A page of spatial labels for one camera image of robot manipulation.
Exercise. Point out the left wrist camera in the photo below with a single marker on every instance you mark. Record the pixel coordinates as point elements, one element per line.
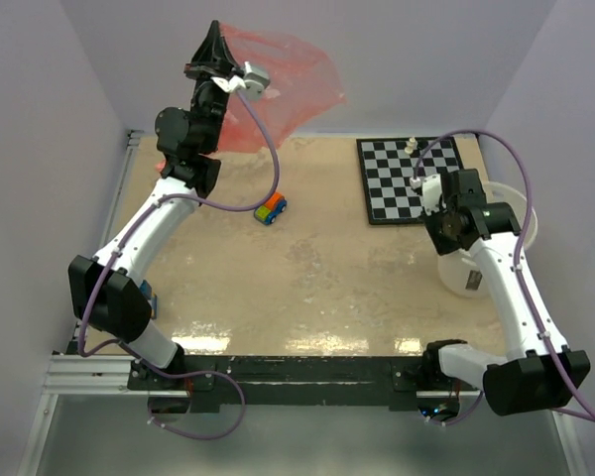
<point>251,82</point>

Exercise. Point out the black white chessboard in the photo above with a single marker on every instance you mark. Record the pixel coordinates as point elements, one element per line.
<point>386,170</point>

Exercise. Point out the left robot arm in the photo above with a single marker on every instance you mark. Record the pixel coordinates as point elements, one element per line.
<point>105,289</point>

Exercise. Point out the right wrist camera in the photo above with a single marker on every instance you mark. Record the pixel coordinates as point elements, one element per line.
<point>429,190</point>

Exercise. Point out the aluminium left side rail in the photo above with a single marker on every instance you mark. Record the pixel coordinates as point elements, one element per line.
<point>133,137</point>

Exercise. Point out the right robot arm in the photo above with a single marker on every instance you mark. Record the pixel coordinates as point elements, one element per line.
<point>539,371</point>

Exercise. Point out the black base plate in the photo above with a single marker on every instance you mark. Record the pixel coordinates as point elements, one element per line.
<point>394,383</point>

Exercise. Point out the colourful toy block car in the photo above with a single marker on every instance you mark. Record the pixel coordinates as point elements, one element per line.
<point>268,212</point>

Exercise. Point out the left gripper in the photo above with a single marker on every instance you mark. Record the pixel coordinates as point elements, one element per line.
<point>213,50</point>

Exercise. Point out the small folded red bag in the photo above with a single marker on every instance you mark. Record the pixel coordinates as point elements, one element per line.
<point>160,165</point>

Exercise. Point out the yellow blue toy blocks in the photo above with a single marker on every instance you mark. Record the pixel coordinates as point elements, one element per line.
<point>152,299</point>

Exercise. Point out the aluminium rail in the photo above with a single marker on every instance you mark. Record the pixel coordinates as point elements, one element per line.
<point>101,375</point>
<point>133,137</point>

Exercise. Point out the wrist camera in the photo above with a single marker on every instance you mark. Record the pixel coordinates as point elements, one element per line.
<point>429,190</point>
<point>251,82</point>

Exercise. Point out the red trash bag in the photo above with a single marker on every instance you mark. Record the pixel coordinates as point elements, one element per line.
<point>304,84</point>

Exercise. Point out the aluminium front rail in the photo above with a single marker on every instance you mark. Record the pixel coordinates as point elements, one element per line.
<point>101,375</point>

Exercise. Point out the white chess piece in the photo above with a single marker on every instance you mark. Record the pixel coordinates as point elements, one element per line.
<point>411,145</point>

